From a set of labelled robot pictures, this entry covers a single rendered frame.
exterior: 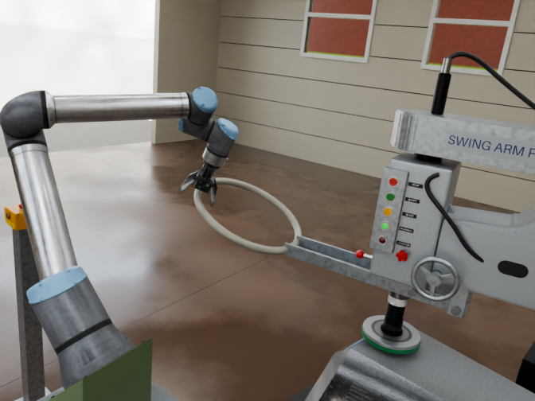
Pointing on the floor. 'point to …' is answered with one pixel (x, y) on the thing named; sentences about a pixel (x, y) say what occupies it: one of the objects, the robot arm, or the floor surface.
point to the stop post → (27, 325)
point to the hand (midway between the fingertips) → (195, 199)
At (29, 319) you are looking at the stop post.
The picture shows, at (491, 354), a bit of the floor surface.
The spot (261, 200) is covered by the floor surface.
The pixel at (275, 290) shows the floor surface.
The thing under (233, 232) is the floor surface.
